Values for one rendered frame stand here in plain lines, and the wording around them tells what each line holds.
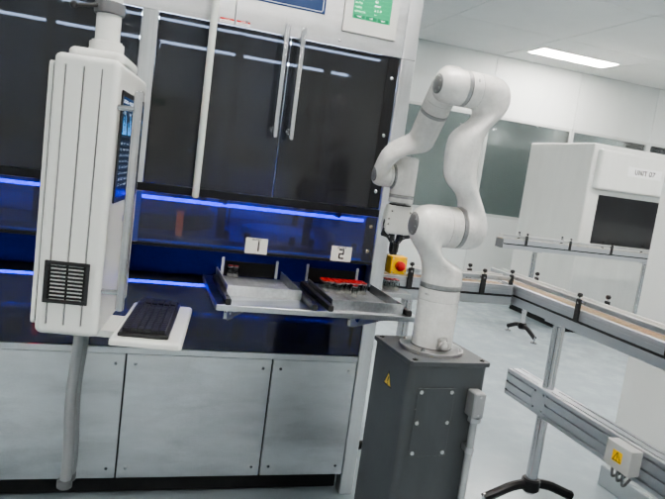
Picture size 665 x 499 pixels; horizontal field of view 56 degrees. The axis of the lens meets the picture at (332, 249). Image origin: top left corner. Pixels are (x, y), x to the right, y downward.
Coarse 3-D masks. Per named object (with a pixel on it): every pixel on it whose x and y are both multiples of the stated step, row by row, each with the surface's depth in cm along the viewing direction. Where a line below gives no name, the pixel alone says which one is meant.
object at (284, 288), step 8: (216, 272) 243; (224, 280) 220; (232, 280) 237; (240, 280) 240; (248, 280) 242; (256, 280) 244; (264, 280) 246; (272, 280) 248; (280, 280) 250; (288, 280) 238; (232, 288) 212; (240, 288) 213; (248, 288) 214; (256, 288) 215; (264, 288) 216; (272, 288) 216; (280, 288) 235; (288, 288) 237; (296, 288) 226; (248, 296) 214; (256, 296) 215; (264, 296) 216; (272, 296) 217; (280, 296) 218; (288, 296) 218; (296, 296) 219
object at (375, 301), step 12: (372, 288) 248; (336, 300) 212; (348, 300) 214; (360, 300) 233; (372, 300) 236; (384, 300) 236; (396, 300) 225; (372, 312) 216; (384, 312) 218; (396, 312) 219
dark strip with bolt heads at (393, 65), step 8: (392, 64) 243; (392, 72) 244; (392, 80) 244; (392, 88) 245; (384, 96) 244; (392, 96) 245; (384, 104) 245; (392, 104) 246; (384, 112) 245; (384, 120) 246; (384, 128) 246; (384, 136) 246; (384, 144) 247; (376, 152) 247; (376, 192) 249; (376, 200) 250
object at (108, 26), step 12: (72, 0) 174; (96, 0) 181; (108, 0) 181; (120, 0) 183; (96, 12) 183; (108, 12) 181; (120, 12) 183; (96, 24) 183; (108, 24) 182; (120, 24) 185; (96, 36) 183; (108, 36) 183; (120, 36) 186; (96, 48) 181; (108, 48) 182; (120, 48) 184
